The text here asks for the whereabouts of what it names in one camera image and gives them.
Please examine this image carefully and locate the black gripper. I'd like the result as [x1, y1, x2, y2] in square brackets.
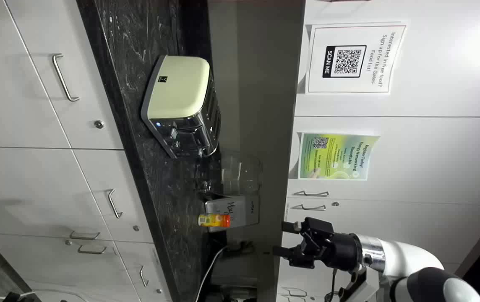
[272, 216, 365, 273]

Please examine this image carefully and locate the cream and chrome toaster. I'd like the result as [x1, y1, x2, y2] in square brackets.
[140, 53, 222, 160]

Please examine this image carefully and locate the grey box with colourful label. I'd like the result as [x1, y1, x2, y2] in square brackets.
[197, 192, 262, 229]

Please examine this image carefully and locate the green poster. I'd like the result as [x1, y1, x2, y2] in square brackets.
[297, 130, 381, 182]

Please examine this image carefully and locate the white QR code paper sign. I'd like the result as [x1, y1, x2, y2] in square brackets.
[306, 21, 408, 95]

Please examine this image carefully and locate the slim metal cupboard handle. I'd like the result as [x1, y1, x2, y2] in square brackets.
[294, 189, 331, 199]
[291, 202, 329, 212]

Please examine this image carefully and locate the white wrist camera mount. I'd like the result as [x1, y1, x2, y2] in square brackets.
[339, 266, 383, 302]

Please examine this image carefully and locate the white power cable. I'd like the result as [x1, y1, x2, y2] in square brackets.
[193, 244, 230, 302]

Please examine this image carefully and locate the short metal cabinet handle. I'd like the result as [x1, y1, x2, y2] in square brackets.
[103, 187, 125, 219]
[138, 263, 151, 288]

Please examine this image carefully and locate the metal drawer handle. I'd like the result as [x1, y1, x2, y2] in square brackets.
[78, 239, 109, 256]
[64, 229, 103, 246]

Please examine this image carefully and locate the long metal cabinet handle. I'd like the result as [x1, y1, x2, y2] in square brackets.
[51, 51, 81, 103]

